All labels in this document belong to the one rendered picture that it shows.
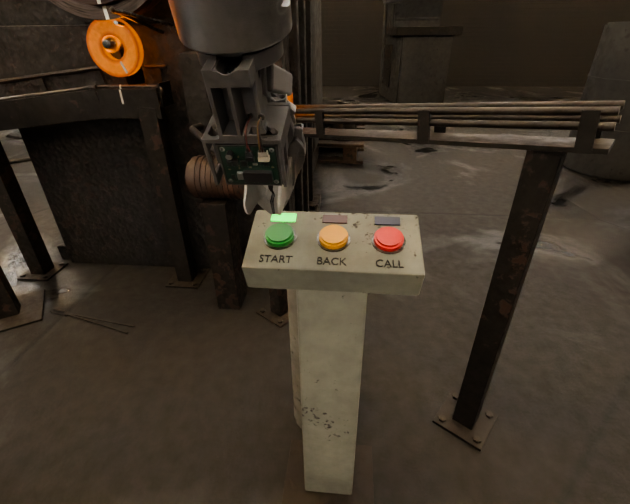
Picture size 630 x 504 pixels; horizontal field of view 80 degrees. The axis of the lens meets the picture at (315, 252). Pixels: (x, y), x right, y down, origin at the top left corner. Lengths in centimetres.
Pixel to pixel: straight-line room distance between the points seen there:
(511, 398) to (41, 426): 121
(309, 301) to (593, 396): 94
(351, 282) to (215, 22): 33
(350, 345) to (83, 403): 84
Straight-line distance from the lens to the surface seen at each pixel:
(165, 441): 107
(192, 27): 32
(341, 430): 75
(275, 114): 37
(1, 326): 165
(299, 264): 49
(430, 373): 118
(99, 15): 136
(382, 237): 51
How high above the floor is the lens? 85
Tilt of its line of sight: 31 degrees down
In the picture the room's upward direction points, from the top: 1 degrees counter-clockwise
